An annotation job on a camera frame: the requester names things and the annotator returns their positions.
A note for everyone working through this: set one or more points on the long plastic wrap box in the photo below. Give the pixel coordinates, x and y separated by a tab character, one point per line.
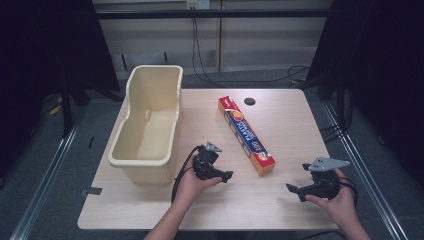
245	135

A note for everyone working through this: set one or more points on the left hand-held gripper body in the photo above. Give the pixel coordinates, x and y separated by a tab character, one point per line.
206	163

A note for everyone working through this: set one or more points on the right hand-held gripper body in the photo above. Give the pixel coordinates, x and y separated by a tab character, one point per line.
325	180

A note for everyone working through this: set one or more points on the black metal stand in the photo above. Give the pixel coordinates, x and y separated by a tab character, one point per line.
68	110

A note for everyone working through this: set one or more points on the small black floor tape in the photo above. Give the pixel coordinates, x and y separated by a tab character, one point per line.
91	142

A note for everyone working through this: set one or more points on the white wall outlet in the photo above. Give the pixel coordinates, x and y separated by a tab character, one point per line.
198	4

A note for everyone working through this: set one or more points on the grey tape strip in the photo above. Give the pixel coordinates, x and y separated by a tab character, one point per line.
90	191

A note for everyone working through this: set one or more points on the cream plastic bin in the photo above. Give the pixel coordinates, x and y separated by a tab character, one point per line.
156	100

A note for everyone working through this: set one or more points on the metal floor rail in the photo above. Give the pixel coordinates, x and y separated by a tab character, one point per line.
43	185
366	173

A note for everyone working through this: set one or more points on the person's left hand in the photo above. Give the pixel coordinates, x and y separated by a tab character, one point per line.
191	186

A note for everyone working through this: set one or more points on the black curtain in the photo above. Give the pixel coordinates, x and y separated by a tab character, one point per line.
46	60
380	66

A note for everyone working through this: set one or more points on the person's right hand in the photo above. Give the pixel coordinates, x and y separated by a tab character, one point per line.
336	206

